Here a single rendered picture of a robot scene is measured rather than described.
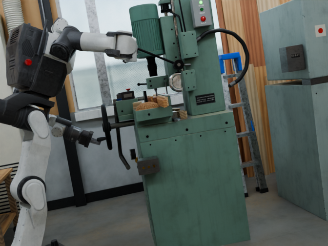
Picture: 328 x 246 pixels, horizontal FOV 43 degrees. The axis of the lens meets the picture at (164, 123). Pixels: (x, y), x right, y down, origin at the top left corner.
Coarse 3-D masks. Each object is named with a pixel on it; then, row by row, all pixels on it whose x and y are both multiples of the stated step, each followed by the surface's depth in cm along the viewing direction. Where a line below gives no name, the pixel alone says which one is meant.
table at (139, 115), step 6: (156, 108) 236; (162, 108) 236; (168, 108) 237; (132, 114) 255; (138, 114) 235; (144, 114) 235; (150, 114) 236; (156, 114) 236; (162, 114) 236; (168, 114) 237; (120, 120) 255; (138, 120) 235; (144, 120) 236
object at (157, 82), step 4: (160, 76) 258; (164, 76) 259; (148, 80) 258; (152, 80) 258; (156, 80) 258; (160, 80) 259; (148, 84) 258; (152, 84) 258; (156, 84) 259; (160, 84) 259; (164, 84) 259; (168, 84) 260; (148, 88) 258; (152, 88) 259; (156, 88) 261
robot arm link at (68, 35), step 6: (66, 30) 199; (72, 30) 199; (60, 36) 197; (66, 36) 196; (72, 36) 195; (78, 36) 195; (66, 42) 194; (72, 42) 196; (78, 42) 194; (72, 48) 197; (78, 48) 197
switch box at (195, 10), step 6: (192, 0) 243; (198, 0) 243; (204, 0) 244; (192, 6) 244; (198, 6) 244; (204, 6) 244; (192, 12) 246; (198, 12) 244; (192, 18) 249; (198, 18) 244; (210, 18) 245; (198, 24) 245; (204, 24) 245; (210, 24) 246
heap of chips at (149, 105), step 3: (144, 102) 239; (147, 102) 238; (150, 102) 238; (153, 102) 238; (138, 105) 240; (141, 105) 237; (144, 105) 236; (147, 105) 236; (150, 105) 236; (153, 105) 237; (156, 105) 237; (138, 108) 236; (141, 108) 236; (144, 108) 236; (147, 108) 236; (150, 108) 236
